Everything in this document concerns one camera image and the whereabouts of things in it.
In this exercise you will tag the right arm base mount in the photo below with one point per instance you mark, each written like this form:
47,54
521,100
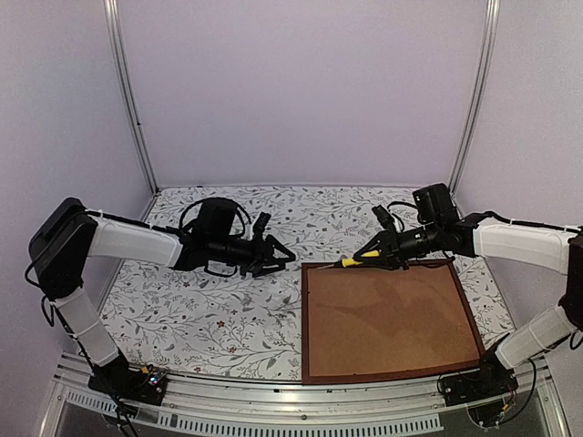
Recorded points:
486,382

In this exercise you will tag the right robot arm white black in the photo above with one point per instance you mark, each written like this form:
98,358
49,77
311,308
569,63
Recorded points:
488,235

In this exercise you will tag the red-brown wooden picture frame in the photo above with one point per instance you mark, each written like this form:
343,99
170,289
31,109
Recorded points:
363,325

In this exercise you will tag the yellow handled screwdriver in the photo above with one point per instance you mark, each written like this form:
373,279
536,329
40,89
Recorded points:
357,260

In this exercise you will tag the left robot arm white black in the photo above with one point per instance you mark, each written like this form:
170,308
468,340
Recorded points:
222,232

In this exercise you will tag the right aluminium corner post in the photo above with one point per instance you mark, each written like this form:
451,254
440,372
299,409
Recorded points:
487,48

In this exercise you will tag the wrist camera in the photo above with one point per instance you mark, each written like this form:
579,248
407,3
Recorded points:
260,225
387,220

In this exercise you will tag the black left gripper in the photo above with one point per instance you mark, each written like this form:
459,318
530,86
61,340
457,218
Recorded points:
263,258

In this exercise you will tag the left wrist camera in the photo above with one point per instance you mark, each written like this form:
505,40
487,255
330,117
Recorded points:
260,225

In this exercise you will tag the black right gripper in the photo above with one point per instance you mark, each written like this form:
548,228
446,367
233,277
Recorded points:
390,245

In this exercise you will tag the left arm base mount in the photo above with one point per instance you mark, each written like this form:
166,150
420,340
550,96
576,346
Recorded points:
148,384

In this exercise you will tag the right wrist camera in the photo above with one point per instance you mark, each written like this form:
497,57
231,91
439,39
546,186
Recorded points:
387,220

